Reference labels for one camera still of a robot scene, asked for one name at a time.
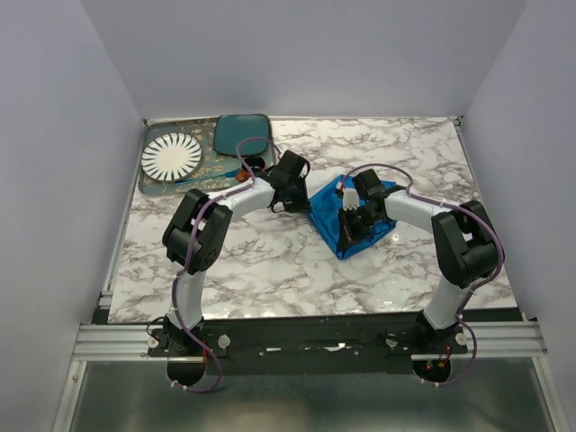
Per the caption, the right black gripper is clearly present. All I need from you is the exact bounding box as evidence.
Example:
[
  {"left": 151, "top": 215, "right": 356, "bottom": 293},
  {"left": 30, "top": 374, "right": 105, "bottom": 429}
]
[{"left": 337, "top": 205, "right": 382, "bottom": 250}]

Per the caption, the blue cloth napkin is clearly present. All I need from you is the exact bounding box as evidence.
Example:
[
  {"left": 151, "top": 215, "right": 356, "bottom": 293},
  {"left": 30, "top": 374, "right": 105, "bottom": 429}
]
[{"left": 309, "top": 175, "right": 396, "bottom": 260}]

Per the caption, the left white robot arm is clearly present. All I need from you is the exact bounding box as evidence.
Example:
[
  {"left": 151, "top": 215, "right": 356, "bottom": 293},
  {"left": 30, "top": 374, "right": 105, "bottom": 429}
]
[{"left": 148, "top": 150, "right": 311, "bottom": 356}]

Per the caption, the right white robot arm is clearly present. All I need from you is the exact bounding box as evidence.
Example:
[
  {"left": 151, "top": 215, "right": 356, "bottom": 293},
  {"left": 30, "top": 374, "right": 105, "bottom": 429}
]
[{"left": 336, "top": 169, "right": 504, "bottom": 353}]

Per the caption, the orange brown mug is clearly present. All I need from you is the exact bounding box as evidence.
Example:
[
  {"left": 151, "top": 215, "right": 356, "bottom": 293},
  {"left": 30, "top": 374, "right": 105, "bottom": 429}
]
[{"left": 236, "top": 156, "right": 266, "bottom": 183}]

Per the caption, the blue plastic fork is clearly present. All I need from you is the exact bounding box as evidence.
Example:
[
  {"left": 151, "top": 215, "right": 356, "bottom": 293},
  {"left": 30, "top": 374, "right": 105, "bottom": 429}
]
[{"left": 176, "top": 168, "right": 240, "bottom": 185}]

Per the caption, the teal square plate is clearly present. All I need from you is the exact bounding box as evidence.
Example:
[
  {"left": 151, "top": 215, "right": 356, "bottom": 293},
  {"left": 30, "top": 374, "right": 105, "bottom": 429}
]
[{"left": 213, "top": 114, "right": 272, "bottom": 157}]

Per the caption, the white striped round plate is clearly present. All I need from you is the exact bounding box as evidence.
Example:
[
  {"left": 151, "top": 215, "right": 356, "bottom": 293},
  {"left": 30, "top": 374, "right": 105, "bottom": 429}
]
[{"left": 140, "top": 132, "right": 203, "bottom": 183}]

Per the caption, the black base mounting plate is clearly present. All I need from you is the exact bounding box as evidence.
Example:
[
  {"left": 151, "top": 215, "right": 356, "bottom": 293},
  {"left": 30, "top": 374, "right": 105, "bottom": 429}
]
[{"left": 148, "top": 312, "right": 468, "bottom": 375}]

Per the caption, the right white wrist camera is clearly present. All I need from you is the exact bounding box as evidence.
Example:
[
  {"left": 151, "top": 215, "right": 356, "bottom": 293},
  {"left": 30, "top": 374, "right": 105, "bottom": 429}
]
[{"left": 336, "top": 182, "right": 360, "bottom": 211}]

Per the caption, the aluminium frame rail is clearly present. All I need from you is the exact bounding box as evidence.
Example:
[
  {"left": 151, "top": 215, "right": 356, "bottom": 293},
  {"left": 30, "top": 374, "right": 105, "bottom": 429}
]
[{"left": 71, "top": 321, "right": 157, "bottom": 361}]

